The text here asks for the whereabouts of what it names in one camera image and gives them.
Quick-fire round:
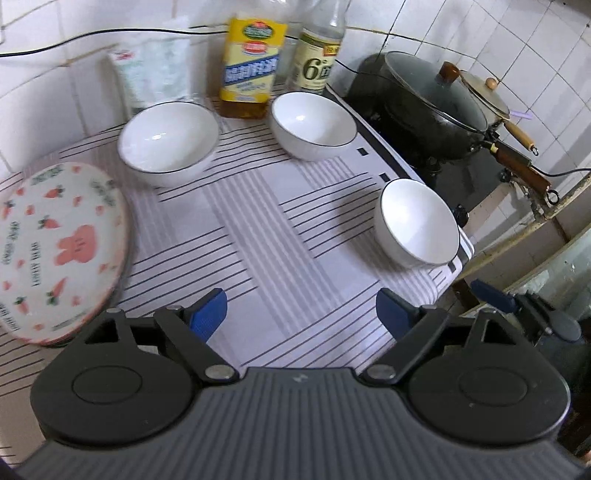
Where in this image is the thin black stove cable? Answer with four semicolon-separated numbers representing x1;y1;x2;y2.
537;167;591;180

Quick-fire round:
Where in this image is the black gas stove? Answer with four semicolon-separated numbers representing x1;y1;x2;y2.
323;87;557;228

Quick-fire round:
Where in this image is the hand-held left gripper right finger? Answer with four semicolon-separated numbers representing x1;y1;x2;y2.
365;288;518;385

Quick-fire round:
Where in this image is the glass wok lid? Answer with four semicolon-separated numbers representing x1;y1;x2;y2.
383;51;489;133

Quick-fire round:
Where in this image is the black wall cable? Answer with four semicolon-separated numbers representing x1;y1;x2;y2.
0;25;384;80

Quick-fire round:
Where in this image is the black wok with wooden handle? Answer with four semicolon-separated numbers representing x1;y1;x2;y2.
346;51;561;205

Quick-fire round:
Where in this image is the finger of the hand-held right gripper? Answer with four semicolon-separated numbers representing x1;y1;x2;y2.
470;279;581;345

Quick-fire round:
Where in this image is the yellow label cooking wine bottle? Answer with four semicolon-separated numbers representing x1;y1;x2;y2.
218;0;296;120

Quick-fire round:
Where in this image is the yellow cap vinegar bottle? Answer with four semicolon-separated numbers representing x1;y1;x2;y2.
286;0;348;95

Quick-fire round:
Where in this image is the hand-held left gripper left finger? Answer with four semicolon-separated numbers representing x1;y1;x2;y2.
83;288;239;384

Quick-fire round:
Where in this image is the striped white tablecloth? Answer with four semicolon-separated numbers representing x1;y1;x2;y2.
0;90;476;370

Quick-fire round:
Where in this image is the white ribbed bowl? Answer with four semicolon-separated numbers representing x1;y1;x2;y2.
270;91;358;161
374;178;461;268
117;102;221;188

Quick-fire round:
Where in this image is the pink bunny print plate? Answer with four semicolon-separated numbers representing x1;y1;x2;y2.
0;162;129;345

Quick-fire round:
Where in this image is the clear plastic seasoning bag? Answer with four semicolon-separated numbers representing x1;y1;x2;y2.
108;18;197;116

